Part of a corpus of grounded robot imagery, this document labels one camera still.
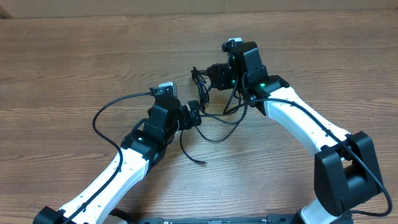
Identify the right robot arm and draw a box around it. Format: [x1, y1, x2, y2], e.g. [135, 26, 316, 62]
[206, 38, 390, 223]

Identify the right camera cable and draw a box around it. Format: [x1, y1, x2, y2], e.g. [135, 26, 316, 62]
[222, 77, 393, 218]

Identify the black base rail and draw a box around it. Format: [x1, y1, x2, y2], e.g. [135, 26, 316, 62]
[108, 208, 354, 224]

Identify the left camera cable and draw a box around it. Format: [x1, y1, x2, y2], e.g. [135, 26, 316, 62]
[62, 91, 153, 224]

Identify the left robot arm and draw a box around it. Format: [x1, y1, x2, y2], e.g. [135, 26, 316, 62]
[33, 95, 201, 224]

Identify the black cable bundle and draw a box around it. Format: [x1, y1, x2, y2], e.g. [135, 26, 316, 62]
[190, 66, 249, 144]

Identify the camera cable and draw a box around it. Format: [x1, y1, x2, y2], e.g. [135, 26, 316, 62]
[62, 91, 153, 224]
[222, 77, 393, 218]

